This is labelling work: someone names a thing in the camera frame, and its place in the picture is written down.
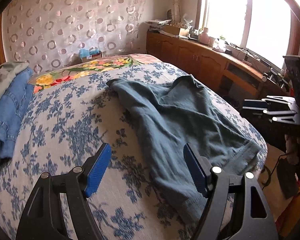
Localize teal blue shorts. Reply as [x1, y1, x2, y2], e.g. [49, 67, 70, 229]
[107, 75, 260, 224]

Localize person's right hand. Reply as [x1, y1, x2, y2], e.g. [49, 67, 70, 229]
[285, 134, 300, 165]

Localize long wooden cabinet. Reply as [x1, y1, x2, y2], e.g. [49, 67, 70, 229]
[146, 31, 291, 106]

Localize blue floral white bedspread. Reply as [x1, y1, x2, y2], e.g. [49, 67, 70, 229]
[0, 61, 268, 240]

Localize pink bottle on cabinet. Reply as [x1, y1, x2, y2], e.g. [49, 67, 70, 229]
[198, 27, 209, 45]

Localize colourful flower blanket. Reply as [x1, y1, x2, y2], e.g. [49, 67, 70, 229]
[29, 54, 161, 94]

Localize folded blue denim jeans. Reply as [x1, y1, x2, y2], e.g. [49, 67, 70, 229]
[0, 67, 34, 160]

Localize cardboard box on cabinet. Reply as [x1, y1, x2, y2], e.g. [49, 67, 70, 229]
[162, 24, 189, 36]

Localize side window curtain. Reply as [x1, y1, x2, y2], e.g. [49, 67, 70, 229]
[168, 0, 184, 23]

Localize tissue box with blue bag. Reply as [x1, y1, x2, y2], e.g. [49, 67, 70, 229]
[79, 47, 102, 62]

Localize stack of papers on cabinet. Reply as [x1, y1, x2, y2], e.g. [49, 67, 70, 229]
[145, 20, 172, 31]

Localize folded grey-green pants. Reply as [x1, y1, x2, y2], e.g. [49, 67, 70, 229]
[0, 61, 29, 99]

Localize pink circle-patterned curtain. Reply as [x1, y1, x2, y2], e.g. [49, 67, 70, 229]
[2, 0, 145, 74]

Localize window with wooden frame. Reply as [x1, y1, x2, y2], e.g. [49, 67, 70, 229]
[198, 0, 299, 69]

